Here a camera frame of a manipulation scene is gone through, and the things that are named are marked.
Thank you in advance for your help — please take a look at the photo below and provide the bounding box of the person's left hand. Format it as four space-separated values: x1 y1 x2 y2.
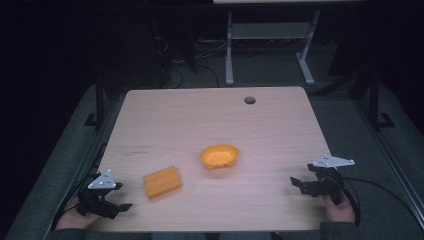
54 196 102 231

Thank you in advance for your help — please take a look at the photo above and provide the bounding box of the aluminium rail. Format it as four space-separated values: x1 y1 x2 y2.
39 99 124 240
353 98 424 229

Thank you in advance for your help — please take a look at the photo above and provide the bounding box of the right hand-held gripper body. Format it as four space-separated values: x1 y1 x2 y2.
306 153 356 206

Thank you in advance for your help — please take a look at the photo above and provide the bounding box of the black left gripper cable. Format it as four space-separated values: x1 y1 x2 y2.
51 143 108 232

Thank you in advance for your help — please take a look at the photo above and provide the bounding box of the orange rectangular block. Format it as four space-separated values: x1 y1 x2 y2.
142 165 183 200

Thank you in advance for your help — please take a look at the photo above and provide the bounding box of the black metal stand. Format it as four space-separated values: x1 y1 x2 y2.
366 69 397 132
83 78 107 132

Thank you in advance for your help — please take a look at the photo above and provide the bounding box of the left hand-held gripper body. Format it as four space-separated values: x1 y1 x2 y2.
77 168 123 220

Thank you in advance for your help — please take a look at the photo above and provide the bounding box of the white metal desk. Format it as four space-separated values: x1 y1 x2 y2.
212 0 368 87

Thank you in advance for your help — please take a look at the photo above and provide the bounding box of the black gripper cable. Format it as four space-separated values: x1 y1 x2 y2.
341 176 424 232
51 143 108 232

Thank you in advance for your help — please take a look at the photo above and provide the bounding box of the person's right hand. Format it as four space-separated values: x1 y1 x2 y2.
321 192 357 224

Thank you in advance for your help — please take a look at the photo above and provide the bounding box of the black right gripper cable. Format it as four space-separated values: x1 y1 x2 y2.
341 176 424 232

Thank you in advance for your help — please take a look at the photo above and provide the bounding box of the orange plastic bowl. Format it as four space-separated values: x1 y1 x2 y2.
199 143 240 172

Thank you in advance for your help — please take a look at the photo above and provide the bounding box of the bundle of floor cables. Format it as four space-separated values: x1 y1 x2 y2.
152 33 222 89

